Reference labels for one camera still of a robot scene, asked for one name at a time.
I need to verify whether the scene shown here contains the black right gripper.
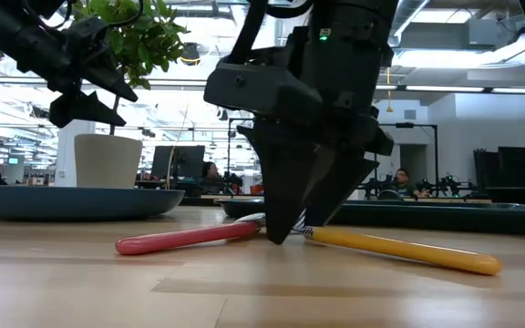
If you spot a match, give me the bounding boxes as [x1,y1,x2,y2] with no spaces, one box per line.
[202,26,396,246]

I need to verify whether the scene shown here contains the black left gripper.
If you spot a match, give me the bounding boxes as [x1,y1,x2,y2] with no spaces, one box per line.
[14,13,139,129]

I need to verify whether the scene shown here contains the yellow-handled metal cutlery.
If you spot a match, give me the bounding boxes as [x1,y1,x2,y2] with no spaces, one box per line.
[291,213,504,277]

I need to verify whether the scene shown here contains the pink-handled metal cutlery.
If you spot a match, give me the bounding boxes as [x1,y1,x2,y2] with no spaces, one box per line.
[115,212,268,257]

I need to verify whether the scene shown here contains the dark blue round plate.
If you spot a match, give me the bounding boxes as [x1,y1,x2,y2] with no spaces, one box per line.
[0,184,186,223]

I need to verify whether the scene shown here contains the dark green plastic tray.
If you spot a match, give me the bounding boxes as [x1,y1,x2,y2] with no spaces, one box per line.
[214,197,525,238]

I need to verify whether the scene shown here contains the beige round plant pot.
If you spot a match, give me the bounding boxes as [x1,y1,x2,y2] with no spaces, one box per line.
[73,133,144,190]

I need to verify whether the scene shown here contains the white square column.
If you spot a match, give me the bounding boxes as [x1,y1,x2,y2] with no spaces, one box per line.
[54,119,97,189]

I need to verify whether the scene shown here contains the green leafy plant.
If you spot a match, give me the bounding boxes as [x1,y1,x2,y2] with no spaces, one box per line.
[67,0,191,137]

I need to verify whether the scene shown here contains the black computer monitor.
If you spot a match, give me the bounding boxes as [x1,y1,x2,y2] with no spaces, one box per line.
[149,145,207,180]

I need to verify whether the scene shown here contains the dark storage cabinet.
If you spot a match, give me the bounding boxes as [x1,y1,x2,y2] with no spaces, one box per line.
[472,146,525,189]

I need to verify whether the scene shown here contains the black metal rig frame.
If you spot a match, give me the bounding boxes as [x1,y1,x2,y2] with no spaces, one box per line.
[377,121,440,198]

